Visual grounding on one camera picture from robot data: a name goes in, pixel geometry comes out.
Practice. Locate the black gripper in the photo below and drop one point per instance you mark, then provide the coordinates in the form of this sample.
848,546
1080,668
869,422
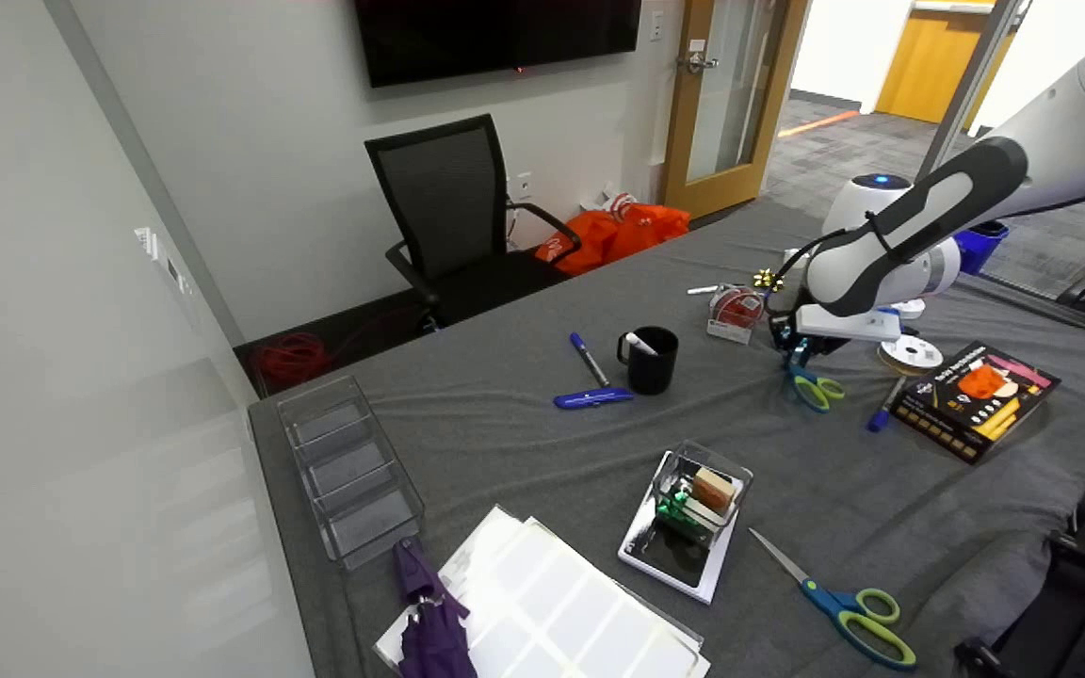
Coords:
846,326

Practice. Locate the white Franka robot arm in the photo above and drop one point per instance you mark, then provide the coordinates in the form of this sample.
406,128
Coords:
895,237

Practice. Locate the black pen holder cup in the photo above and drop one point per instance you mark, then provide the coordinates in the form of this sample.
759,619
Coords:
652,368

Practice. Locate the clear bag with red items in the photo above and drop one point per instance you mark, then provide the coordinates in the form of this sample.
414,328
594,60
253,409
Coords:
738,319

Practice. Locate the gold gift bow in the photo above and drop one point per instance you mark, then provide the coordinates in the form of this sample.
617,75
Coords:
764,280

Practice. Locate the white ribbon spool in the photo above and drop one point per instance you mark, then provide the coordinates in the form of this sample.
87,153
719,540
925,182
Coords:
918,354

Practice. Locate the black box with orange print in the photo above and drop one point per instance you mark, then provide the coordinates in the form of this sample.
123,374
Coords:
977,399

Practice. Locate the blue bin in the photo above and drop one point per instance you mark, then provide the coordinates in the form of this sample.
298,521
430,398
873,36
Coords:
982,247

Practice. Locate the clear plastic stationery box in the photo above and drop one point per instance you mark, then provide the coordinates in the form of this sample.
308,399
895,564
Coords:
680,530

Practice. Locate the grey pen with blue cap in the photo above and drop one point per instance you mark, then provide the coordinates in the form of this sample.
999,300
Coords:
591,359

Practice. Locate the blue marker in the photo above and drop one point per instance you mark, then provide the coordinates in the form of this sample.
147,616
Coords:
594,398

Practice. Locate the orange bag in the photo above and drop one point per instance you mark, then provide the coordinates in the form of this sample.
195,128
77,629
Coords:
612,235

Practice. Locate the wooden framed glass door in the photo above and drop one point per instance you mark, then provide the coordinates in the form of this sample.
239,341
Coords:
680,138

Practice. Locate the grey tablecloth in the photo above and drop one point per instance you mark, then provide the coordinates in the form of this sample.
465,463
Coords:
508,438

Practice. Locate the grey metal pole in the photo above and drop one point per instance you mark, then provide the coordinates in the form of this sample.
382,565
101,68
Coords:
969,87

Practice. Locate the black mesh office chair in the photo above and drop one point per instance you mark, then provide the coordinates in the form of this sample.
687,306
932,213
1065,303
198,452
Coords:
442,188

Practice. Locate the purple cloth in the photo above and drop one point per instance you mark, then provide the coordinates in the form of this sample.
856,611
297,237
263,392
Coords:
434,625

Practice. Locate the clear plastic bins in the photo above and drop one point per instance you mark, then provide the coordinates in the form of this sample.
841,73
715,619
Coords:
357,482

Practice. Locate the black wall television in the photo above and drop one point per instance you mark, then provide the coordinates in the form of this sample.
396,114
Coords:
490,30

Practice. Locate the white wall thermostat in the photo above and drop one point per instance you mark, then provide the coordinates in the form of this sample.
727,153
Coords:
147,242

